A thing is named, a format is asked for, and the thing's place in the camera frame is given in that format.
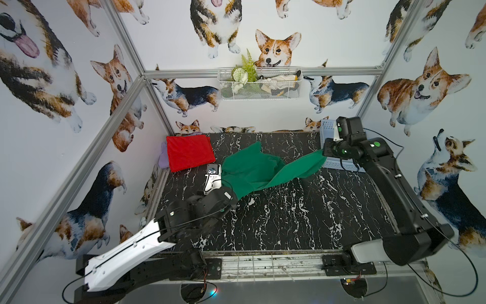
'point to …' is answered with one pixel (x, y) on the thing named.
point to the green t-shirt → (254, 169)
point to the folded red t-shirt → (189, 151)
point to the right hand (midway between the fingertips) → (324, 144)
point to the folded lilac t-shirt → (163, 158)
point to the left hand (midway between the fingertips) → (225, 183)
